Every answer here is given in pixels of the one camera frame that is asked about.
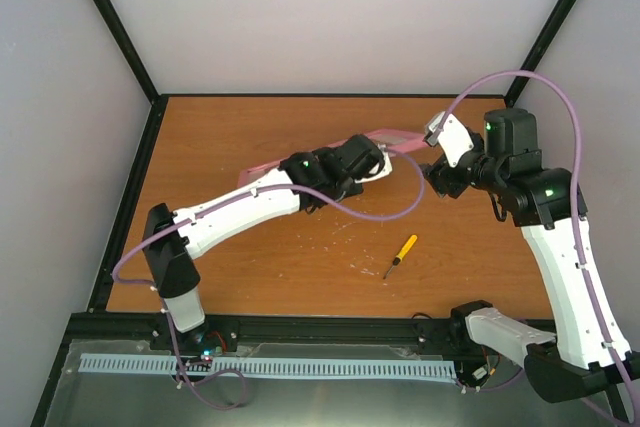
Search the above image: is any right black corner post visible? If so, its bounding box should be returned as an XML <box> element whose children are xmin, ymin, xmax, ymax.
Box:
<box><xmin>503</xmin><ymin>0</ymin><xmax>610</xmax><ymax>101</ymax></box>

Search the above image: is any yellow handled screwdriver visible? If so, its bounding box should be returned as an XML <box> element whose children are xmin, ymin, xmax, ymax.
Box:
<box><xmin>383</xmin><ymin>234</ymin><xmax>418</xmax><ymax>279</ymax></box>

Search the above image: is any pink wooden picture frame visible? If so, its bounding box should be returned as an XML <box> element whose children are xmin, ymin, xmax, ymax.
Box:
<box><xmin>237</xmin><ymin>128</ymin><xmax>426</xmax><ymax>187</ymax></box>

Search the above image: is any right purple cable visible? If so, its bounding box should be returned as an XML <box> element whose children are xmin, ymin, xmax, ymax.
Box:
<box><xmin>439</xmin><ymin>69</ymin><xmax>640</xmax><ymax>427</ymax></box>

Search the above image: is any black corner post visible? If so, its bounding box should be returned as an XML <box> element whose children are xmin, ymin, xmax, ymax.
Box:
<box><xmin>63</xmin><ymin>0</ymin><xmax>161</xmax><ymax>98</ymax></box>
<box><xmin>503</xmin><ymin>0</ymin><xmax>610</xmax><ymax>101</ymax></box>

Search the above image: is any light blue slotted cable duct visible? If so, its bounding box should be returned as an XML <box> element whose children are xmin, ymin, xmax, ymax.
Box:
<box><xmin>77</xmin><ymin>353</ymin><xmax>456</xmax><ymax>384</ymax></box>

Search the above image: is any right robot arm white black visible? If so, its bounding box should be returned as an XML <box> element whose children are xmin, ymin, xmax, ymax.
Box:
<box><xmin>423</xmin><ymin>109</ymin><xmax>639</xmax><ymax>403</ymax></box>

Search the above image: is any purple cable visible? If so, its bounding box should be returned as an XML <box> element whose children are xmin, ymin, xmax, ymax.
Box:
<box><xmin>439</xmin><ymin>69</ymin><xmax>640</xmax><ymax>427</ymax></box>
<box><xmin>112</xmin><ymin>149</ymin><xmax>427</xmax><ymax>409</ymax></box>

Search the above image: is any left black corner post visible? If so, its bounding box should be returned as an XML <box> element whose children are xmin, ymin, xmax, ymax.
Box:
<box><xmin>63</xmin><ymin>0</ymin><xmax>161</xmax><ymax>98</ymax></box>

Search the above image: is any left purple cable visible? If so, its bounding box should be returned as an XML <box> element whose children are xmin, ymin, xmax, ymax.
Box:
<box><xmin>112</xmin><ymin>149</ymin><xmax>427</xmax><ymax>409</ymax></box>

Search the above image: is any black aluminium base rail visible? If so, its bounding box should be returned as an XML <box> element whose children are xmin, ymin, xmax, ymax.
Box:
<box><xmin>63</xmin><ymin>312</ymin><xmax>491</xmax><ymax>357</ymax></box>

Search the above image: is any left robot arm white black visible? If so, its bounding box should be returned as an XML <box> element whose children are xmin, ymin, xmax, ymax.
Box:
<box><xmin>143</xmin><ymin>134</ymin><xmax>392</xmax><ymax>350</ymax></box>

